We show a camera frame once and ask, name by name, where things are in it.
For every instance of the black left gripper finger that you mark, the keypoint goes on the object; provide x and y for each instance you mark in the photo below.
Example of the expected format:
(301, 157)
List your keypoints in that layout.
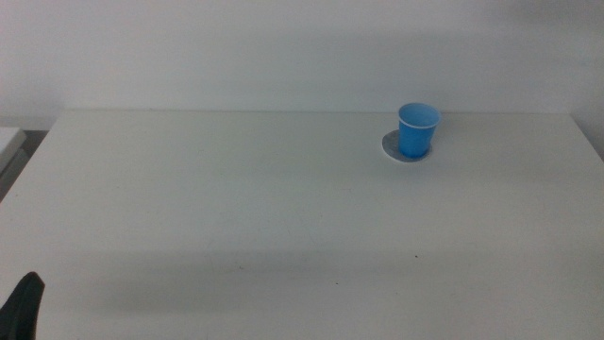
(21, 311)

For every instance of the blue plastic cup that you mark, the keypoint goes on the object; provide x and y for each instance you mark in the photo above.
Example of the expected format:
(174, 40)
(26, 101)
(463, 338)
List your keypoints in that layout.
(415, 139)

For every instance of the round grey cup mat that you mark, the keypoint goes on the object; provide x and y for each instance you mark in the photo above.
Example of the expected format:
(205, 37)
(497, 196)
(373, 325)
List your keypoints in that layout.
(390, 145)

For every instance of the white side cabinet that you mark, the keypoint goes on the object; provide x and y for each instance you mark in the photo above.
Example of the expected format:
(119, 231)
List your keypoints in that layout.
(8, 141)

